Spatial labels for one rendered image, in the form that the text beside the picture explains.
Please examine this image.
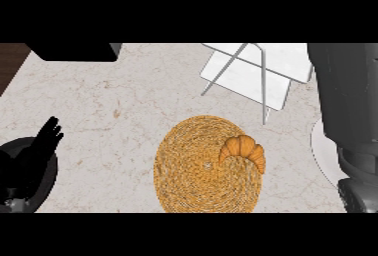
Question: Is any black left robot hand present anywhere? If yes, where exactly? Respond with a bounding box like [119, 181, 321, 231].
[0, 115, 66, 200]

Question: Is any round woven straw placemat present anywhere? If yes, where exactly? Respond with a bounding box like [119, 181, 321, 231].
[152, 114, 262, 214]

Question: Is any orange bell pepper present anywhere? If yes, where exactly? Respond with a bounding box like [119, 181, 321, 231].
[216, 134, 267, 175]

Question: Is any black box appliance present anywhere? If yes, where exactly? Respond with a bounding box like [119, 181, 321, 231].
[25, 43, 123, 63]

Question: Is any white round plate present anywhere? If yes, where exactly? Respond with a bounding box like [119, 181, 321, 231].
[308, 118, 348, 205]

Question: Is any white tiered wire shelf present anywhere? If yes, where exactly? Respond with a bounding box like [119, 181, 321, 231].
[197, 43, 315, 126]

